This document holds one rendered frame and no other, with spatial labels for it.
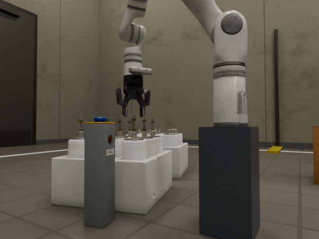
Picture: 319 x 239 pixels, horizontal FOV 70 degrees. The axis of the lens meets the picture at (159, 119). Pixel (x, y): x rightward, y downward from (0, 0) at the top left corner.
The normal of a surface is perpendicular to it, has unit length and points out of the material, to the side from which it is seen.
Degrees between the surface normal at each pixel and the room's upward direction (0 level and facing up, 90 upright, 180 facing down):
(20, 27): 90
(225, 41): 92
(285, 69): 90
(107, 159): 90
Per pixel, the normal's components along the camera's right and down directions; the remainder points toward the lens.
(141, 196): -0.28, -0.03
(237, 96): 0.18, -0.03
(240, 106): -0.52, -0.03
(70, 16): 0.85, -0.02
